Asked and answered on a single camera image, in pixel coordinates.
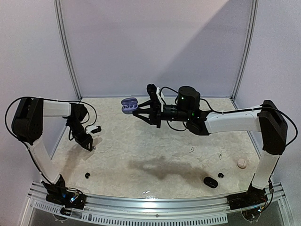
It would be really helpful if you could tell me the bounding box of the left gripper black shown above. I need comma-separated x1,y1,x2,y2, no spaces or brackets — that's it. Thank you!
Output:
67,119,93,151

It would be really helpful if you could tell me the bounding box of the purple earbud charging case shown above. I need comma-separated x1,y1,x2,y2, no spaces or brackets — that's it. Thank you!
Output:
121,97,138,114

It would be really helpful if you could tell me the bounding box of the black oval charging case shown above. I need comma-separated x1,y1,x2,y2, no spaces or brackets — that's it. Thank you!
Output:
203,177,218,189

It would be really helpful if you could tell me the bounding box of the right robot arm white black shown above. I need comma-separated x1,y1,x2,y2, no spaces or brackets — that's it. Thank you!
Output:
128,84,288,205

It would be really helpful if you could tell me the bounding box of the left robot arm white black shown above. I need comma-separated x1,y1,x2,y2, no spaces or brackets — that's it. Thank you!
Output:
11,97,93,185

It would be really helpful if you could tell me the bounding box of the pink round charging case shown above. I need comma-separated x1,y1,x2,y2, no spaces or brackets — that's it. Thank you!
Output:
237,158,247,169

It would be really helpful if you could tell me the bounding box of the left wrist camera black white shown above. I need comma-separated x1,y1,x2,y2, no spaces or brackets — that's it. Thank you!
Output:
85,125,102,134

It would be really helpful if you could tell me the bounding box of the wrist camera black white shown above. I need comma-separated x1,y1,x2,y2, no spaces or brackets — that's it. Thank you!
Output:
146,84,165,104
85,125,102,134

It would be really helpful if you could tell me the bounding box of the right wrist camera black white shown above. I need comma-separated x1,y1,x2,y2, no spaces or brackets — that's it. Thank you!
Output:
146,84,165,104

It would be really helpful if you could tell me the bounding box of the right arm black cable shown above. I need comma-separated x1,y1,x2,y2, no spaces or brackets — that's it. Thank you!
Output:
159,86,297,153

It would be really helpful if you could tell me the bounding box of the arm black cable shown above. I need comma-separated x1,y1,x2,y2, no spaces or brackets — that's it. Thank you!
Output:
159,86,297,153
4,97,48,182

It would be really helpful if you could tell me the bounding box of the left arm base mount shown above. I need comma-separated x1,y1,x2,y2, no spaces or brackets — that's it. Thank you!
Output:
46,186,87,210

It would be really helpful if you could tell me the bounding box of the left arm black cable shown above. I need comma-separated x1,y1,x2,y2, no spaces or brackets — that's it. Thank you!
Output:
4,97,48,182

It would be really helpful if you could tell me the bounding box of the right aluminium corner post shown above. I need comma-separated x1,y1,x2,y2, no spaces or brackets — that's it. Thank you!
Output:
230,0,259,101

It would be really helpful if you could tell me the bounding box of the aluminium corner post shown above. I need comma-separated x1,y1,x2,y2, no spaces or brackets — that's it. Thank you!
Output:
230,0,259,101
54,0,82,100

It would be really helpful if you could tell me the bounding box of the left aluminium corner post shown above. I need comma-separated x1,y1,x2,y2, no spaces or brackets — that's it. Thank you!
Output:
54,0,82,100

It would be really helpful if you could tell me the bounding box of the aluminium front rail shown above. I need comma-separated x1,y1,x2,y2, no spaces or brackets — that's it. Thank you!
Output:
21,183,293,226

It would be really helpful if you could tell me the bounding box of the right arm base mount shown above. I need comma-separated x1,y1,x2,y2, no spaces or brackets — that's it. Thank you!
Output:
226,187,268,210

